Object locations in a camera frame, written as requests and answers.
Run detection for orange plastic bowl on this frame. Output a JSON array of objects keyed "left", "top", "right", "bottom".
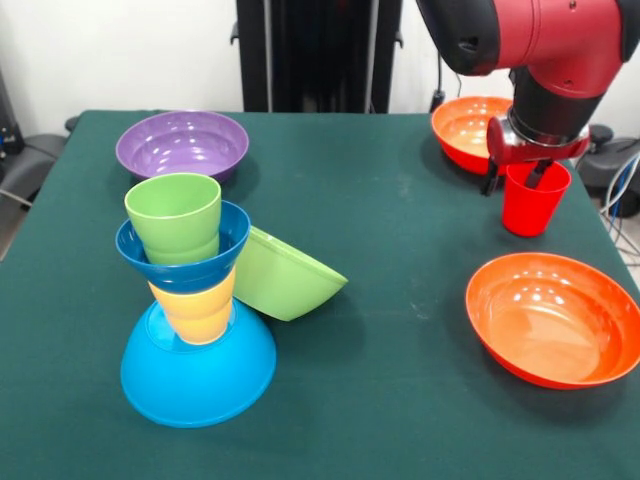
[
  {"left": 430, "top": 95, "right": 516, "bottom": 177},
  {"left": 464, "top": 252, "right": 640, "bottom": 390}
]

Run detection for yellow stepped plastic cup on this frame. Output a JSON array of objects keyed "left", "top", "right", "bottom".
[{"left": 147, "top": 265, "right": 237, "bottom": 346}]

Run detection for green stepped plastic cup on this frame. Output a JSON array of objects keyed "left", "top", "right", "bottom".
[{"left": 123, "top": 172, "right": 223, "bottom": 266}]

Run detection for black equipment box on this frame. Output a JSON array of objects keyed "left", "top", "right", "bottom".
[{"left": 0, "top": 69, "right": 26, "bottom": 161}]

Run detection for light green plastic bowl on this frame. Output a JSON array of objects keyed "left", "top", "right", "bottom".
[{"left": 232, "top": 225, "right": 349, "bottom": 322}]

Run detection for red plastic cup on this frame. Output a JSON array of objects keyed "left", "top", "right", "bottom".
[{"left": 501, "top": 160, "right": 573, "bottom": 238}]

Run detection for purple plastic bowl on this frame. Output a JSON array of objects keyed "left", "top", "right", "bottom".
[{"left": 115, "top": 110, "right": 250, "bottom": 184}]

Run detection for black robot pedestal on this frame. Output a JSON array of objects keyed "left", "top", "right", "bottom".
[{"left": 230, "top": 0, "right": 405, "bottom": 114}]

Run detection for blue and white cables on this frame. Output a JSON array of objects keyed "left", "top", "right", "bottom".
[{"left": 602, "top": 152, "right": 640, "bottom": 256}]

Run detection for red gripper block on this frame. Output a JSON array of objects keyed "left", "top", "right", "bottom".
[{"left": 480, "top": 115, "right": 592, "bottom": 197}]

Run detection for black wall cable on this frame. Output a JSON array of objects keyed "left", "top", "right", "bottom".
[{"left": 430, "top": 49, "right": 464, "bottom": 114}]

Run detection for light blue plastic bowl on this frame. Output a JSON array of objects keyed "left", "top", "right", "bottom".
[{"left": 119, "top": 299, "right": 278, "bottom": 429}]

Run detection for dark blue plastic bowl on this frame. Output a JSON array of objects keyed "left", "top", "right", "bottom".
[{"left": 115, "top": 199, "right": 252, "bottom": 295}]

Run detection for dark green tablecloth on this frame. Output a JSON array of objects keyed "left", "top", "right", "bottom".
[{"left": 0, "top": 109, "right": 640, "bottom": 480}]

